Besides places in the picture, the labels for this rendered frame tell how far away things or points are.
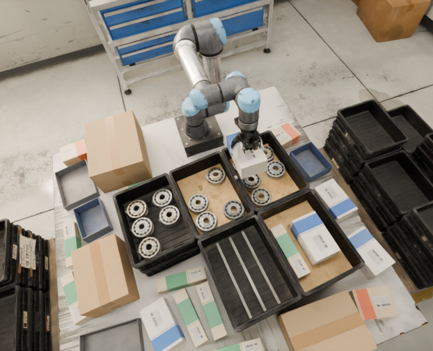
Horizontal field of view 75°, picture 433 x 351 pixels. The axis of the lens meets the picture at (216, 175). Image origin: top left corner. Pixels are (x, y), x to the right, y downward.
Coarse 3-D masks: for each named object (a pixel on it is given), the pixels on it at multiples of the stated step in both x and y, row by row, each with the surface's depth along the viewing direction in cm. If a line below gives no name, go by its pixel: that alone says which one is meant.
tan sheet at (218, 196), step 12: (180, 180) 154; (192, 180) 154; (204, 180) 153; (228, 180) 152; (192, 192) 150; (204, 192) 150; (216, 192) 149; (228, 192) 148; (216, 204) 146; (192, 216) 143; (216, 216) 142
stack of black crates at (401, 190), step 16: (384, 160) 195; (400, 160) 197; (368, 176) 191; (384, 176) 195; (400, 176) 194; (416, 176) 188; (368, 192) 197; (384, 192) 180; (400, 192) 188; (416, 192) 188; (432, 192) 179; (368, 208) 203; (384, 208) 185; (400, 208) 183; (384, 224) 190
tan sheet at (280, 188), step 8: (232, 160) 158; (264, 176) 152; (288, 176) 150; (264, 184) 149; (272, 184) 149; (280, 184) 148; (288, 184) 148; (248, 192) 148; (272, 192) 146; (280, 192) 146; (288, 192) 146; (272, 200) 144
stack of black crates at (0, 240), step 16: (0, 224) 180; (16, 224) 187; (0, 240) 183; (16, 240) 181; (0, 256) 177; (16, 256) 176; (48, 256) 209; (0, 272) 172; (16, 272) 171; (48, 272) 203; (0, 288) 167; (32, 288) 186; (48, 288) 197
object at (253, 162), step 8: (232, 136) 128; (240, 144) 125; (240, 152) 123; (248, 152) 123; (256, 152) 122; (240, 160) 121; (248, 160) 121; (256, 160) 120; (264, 160) 120; (240, 168) 120; (248, 168) 120; (256, 168) 123; (264, 168) 125; (240, 176) 127; (248, 176) 126
